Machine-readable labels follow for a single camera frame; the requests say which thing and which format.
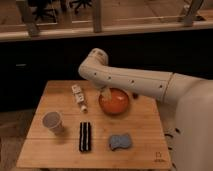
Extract wooden table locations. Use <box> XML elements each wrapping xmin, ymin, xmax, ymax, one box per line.
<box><xmin>17</xmin><ymin>81</ymin><xmax>171</xmax><ymax>170</ymax></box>

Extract orange ceramic bowl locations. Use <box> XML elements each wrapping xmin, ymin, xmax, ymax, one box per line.
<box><xmin>98</xmin><ymin>88</ymin><xmax>130</xmax><ymax>115</ymax></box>

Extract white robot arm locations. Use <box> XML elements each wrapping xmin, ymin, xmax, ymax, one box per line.
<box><xmin>78</xmin><ymin>48</ymin><xmax>213</xmax><ymax>171</ymax></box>

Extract blue sponge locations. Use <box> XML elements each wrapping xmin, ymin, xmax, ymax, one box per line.
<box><xmin>109</xmin><ymin>134</ymin><xmax>132</xmax><ymax>151</ymax></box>

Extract black white striped cloth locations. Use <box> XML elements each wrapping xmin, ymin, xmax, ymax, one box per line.
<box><xmin>79</xmin><ymin>122</ymin><xmax>91</xmax><ymax>152</ymax></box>

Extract white labelled bottle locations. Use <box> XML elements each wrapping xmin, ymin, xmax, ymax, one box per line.
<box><xmin>71</xmin><ymin>84</ymin><xmax>87</xmax><ymax>113</ymax></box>

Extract black office chair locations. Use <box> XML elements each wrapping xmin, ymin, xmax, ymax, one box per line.
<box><xmin>69</xmin><ymin>0</ymin><xmax>92</xmax><ymax>14</ymax></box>
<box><xmin>27</xmin><ymin>0</ymin><xmax>57</xmax><ymax>21</ymax></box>

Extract dark red chili pepper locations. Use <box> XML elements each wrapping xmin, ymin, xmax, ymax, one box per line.
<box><xmin>132</xmin><ymin>93</ymin><xmax>138</xmax><ymax>100</ymax></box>

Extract grey paper cup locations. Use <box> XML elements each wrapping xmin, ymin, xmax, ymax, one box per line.
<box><xmin>42</xmin><ymin>111</ymin><xmax>63</xmax><ymax>134</ymax></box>

